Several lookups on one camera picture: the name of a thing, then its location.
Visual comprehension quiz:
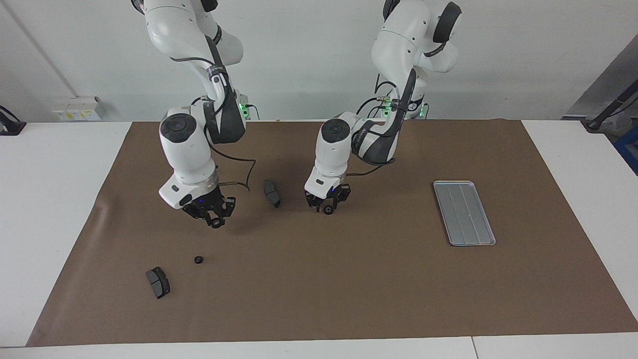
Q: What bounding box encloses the silver metal tray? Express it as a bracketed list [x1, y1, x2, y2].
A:
[433, 180, 496, 247]

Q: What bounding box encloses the dark grey brake pad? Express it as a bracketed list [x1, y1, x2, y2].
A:
[146, 267, 171, 300]
[263, 179, 281, 208]

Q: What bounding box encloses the brown table mat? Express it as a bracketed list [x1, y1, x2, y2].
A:
[26, 119, 638, 347]

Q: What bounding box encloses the black table clamp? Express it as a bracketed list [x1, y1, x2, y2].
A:
[0, 106, 26, 136]

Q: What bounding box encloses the black stand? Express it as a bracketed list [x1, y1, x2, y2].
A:
[581, 80, 638, 133]

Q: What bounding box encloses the blue crate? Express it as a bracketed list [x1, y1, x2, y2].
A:
[614, 127, 638, 175]

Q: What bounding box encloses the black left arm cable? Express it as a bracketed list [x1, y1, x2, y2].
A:
[346, 75, 399, 178]

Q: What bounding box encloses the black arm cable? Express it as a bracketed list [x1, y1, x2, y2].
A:
[169, 56, 257, 192]
[346, 75, 399, 178]

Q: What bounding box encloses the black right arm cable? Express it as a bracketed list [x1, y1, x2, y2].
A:
[169, 56, 257, 192]

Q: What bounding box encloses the white wall socket box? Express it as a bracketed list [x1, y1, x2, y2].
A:
[52, 96, 103, 122]

